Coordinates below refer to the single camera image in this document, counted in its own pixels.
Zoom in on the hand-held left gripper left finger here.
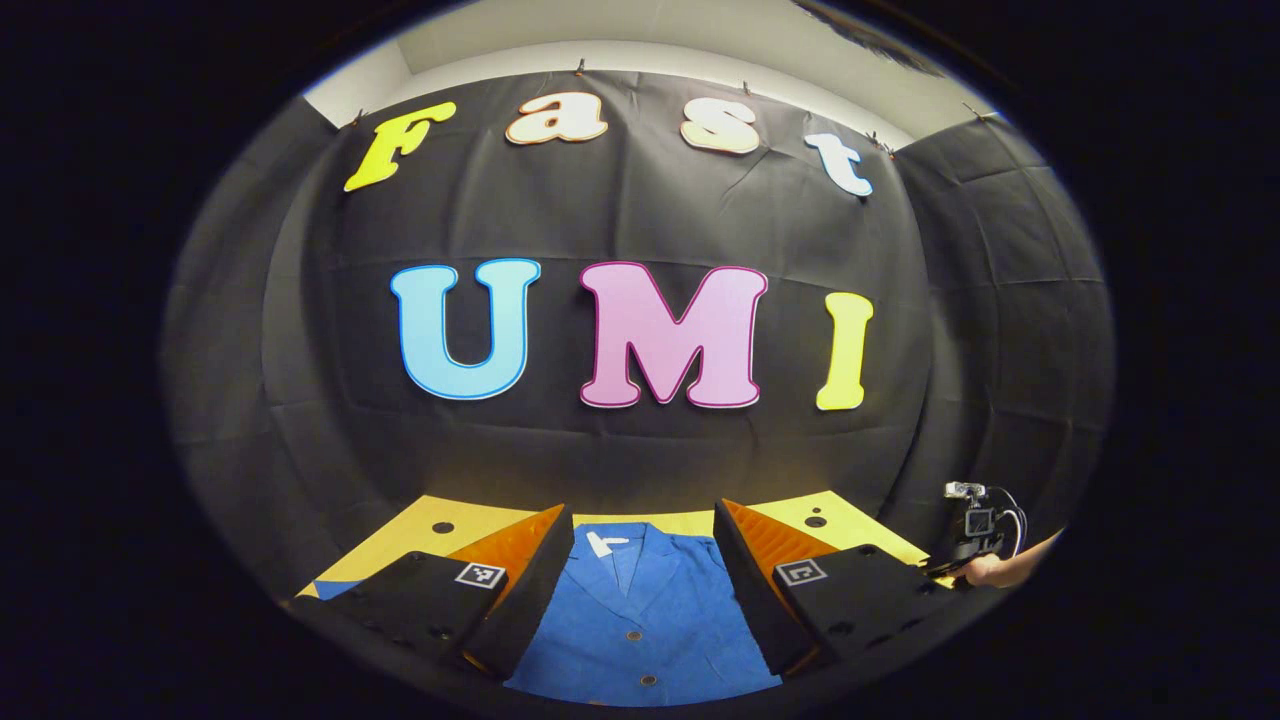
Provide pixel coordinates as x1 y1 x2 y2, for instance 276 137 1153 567
290 503 576 681

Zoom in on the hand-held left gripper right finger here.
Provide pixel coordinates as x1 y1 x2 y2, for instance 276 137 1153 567
713 498 961 676

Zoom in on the blue button shirt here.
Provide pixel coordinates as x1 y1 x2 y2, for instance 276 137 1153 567
305 520 786 708

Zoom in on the black backdrop cloth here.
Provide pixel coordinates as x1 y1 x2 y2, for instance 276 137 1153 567
162 70 1116 601

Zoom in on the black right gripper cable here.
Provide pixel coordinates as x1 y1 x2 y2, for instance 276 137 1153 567
988 486 1030 557

